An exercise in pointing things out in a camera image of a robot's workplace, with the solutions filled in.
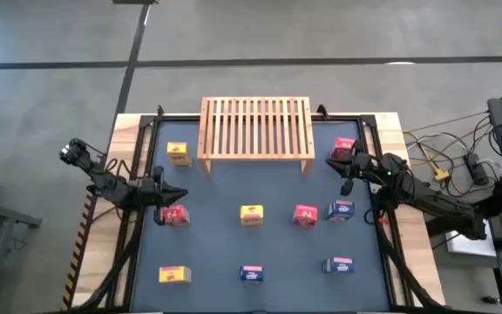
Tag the small black floor object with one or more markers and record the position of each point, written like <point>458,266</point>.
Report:
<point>490,300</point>

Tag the yellow power plug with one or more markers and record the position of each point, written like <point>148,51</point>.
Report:
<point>440,175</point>

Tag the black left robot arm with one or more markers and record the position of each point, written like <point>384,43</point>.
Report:
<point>103,179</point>

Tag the black power strip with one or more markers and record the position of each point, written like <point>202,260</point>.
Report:
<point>476,168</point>

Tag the yellow black hazard strip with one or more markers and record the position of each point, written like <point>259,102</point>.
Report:
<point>76,257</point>

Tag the dark flat floor object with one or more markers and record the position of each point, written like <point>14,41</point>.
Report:
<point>133,2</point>

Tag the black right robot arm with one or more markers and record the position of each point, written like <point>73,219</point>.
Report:
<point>434,202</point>

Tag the grey metal desk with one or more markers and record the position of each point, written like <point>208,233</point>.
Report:
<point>2,213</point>

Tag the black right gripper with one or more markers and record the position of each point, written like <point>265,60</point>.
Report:
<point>366,165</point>

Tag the yellow Pops cereal box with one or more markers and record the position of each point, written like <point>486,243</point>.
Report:
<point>174,275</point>
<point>178,150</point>
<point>251,213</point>

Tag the small red tag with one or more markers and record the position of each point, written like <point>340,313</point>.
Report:
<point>381,220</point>

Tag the blue Frosted Flakes cereal box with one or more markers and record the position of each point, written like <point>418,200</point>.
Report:
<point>341,210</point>
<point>251,273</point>
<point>338,264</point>

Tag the white sheet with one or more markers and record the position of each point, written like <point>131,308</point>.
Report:
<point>473,246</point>

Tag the black metal table frame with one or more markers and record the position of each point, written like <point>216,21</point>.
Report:
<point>177,118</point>

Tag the red Froot Loops cereal box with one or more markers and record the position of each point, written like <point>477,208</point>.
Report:
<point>178,214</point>
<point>341,146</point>
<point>305,214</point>

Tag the black frame clamp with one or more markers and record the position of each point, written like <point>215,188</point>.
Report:
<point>321,111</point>
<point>160,111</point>

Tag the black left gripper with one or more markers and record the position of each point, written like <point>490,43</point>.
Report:
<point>148,192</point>

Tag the blue-grey table mat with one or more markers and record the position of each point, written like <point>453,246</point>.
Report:
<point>233,248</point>

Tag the wooden slatted shelf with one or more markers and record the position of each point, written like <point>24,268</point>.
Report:
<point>255,156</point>

